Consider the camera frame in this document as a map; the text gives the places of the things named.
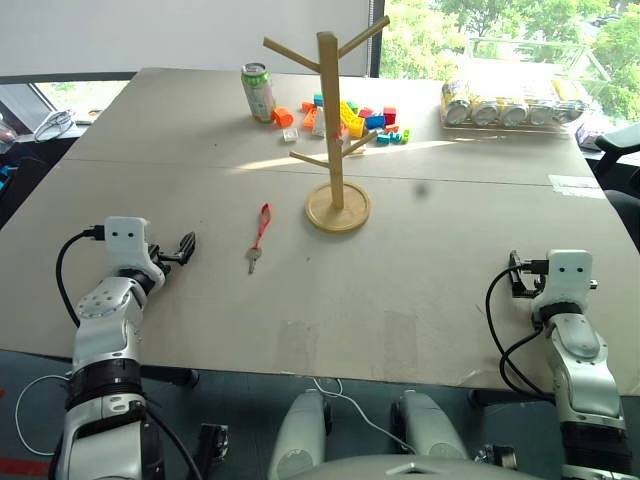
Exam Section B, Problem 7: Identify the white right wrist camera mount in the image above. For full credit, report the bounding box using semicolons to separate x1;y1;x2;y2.
531;248;599;315

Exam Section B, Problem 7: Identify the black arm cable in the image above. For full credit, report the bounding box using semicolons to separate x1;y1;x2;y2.
55;225;107;329
485;258;557;402

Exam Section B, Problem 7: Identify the silver left robot leg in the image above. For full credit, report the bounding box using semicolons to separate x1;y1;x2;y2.
266;389;334;480

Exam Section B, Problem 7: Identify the white coiled cable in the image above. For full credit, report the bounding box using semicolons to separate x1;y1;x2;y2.
31;109;77;145

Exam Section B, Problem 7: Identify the large yellow toy block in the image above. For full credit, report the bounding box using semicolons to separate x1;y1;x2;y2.
339;100;367;139

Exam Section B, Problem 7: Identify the silver robot leg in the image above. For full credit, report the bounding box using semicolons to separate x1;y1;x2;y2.
390;389;470;462
266;389;334;480

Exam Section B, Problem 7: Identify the silver right robot leg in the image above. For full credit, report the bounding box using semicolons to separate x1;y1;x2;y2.
390;389;470;462

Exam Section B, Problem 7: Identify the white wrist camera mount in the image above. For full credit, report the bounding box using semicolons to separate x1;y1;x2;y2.
531;248;599;315
102;216;167;292

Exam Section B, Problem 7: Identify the shrink-wrapped pack of cans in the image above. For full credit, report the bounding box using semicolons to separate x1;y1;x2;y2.
438;74;587;135

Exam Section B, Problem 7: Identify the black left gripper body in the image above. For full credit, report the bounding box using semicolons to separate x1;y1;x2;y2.
146;243;175;275

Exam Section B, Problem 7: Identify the black window frame post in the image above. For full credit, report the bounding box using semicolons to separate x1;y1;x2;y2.
366;0;385;80

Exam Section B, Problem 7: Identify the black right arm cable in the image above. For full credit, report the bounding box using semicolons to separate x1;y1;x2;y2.
485;258;557;402

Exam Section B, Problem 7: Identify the wooden tree-shaped hanger stand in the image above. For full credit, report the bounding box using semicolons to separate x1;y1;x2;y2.
262;14;392;233

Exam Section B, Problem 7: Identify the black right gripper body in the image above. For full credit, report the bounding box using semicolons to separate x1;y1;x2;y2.
514;259;550;301

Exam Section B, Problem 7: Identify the green drink can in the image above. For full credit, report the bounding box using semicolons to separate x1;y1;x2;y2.
240;62;278;125

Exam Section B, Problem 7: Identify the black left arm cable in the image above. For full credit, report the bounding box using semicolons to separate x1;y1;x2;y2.
55;225;107;329

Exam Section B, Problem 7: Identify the black office chair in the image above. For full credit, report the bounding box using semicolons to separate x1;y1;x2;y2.
592;121;640;244

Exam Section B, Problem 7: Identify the white floor cable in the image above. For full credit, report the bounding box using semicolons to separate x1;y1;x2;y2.
14;373;72;457
311;376;417;452

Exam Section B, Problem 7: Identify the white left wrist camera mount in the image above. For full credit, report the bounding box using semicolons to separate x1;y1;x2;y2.
102;216;167;292

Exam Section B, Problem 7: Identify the clear tape patch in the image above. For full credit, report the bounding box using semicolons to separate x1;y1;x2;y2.
547;173;602;197

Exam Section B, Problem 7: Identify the silver key with red strap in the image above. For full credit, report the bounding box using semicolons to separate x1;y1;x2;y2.
245;202;276;275
329;124;350;162

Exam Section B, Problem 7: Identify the silver robot torso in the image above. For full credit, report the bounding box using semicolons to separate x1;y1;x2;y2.
282;453;551;480

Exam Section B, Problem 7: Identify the yellow white drink can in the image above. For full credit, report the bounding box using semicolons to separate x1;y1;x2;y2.
471;97;500;127
499;98;527;128
441;79;473;125
526;99;554;127
552;79;585;125

